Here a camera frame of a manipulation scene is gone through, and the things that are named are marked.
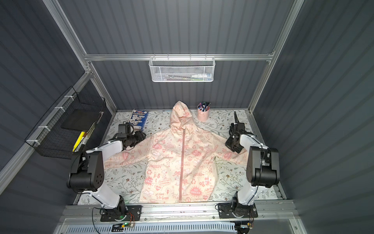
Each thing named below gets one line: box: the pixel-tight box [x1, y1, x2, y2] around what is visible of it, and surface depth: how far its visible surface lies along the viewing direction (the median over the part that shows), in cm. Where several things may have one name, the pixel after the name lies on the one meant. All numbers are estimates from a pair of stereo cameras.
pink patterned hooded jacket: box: [103, 101, 249, 204], surface depth 91 cm
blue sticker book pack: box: [128, 108, 149, 131], surface depth 114 cm
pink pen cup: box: [196, 106, 210, 122], surface depth 111 cm
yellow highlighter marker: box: [72, 131, 86, 153], surface depth 73 cm
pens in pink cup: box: [198, 101, 211, 113], surface depth 107 cm
